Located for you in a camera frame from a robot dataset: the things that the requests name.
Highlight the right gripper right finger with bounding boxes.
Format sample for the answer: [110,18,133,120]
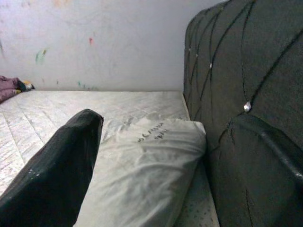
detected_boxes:
[226,114,303,227]

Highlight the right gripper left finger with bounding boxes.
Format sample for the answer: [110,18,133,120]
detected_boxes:
[0,108,105,227]

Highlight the white pillow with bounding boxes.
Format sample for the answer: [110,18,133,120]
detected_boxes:
[73,118,206,227]

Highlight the grey quilted mattress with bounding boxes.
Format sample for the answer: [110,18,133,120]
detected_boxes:
[0,90,220,227]

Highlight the pink cartoon print blanket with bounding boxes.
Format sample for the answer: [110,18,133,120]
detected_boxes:
[0,75,35,104]

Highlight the black tufted headboard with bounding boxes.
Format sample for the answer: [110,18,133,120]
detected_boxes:
[183,0,303,227]

